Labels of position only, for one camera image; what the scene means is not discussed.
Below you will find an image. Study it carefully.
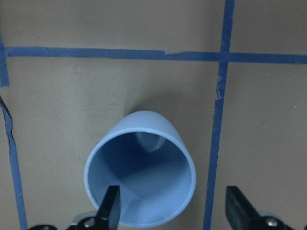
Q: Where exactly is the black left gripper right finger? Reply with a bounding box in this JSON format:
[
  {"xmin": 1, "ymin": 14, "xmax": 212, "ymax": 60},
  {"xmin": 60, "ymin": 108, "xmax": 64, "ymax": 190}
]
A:
[{"xmin": 225, "ymin": 186, "xmax": 260, "ymax": 230}]

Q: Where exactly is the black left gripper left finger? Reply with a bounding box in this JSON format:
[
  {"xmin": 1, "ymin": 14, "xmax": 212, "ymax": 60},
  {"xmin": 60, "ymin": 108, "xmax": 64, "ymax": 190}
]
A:
[{"xmin": 95, "ymin": 185, "xmax": 120, "ymax": 230}]

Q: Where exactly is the light blue plastic cup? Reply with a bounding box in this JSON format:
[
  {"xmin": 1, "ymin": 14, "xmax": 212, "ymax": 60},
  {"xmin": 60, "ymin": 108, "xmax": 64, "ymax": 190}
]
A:
[{"xmin": 84, "ymin": 111, "xmax": 196, "ymax": 228}]

